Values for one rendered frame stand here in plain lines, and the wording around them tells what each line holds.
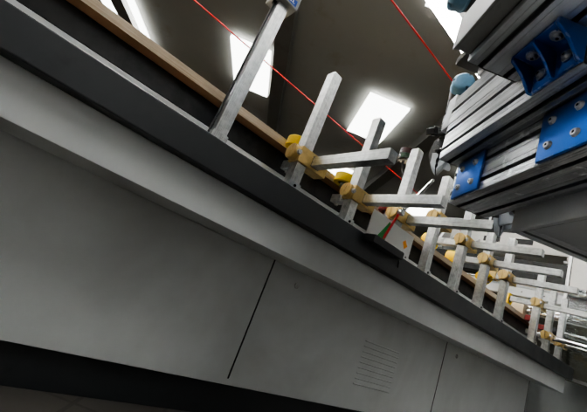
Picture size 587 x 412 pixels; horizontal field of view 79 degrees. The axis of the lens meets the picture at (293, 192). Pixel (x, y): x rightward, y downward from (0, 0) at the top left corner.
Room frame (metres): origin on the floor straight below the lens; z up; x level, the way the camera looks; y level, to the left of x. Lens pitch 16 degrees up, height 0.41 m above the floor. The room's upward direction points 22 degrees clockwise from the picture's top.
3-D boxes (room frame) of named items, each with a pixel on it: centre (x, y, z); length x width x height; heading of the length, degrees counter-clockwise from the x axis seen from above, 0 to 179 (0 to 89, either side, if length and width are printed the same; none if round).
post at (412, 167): (1.26, -0.40, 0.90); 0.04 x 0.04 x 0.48; 34
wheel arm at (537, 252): (1.52, -0.88, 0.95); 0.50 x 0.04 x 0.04; 34
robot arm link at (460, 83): (1.07, -0.44, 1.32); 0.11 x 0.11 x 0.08; 67
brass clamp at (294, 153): (1.00, 0.00, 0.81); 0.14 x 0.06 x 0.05; 124
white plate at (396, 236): (1.23, -0.39, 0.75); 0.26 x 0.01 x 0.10; 124
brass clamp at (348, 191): (1.14, -0.21, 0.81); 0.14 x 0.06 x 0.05; 124
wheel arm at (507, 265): (1.66, -1.08, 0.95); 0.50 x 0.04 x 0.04; 34
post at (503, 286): (1.82, -1.23, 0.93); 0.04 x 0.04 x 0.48; 34
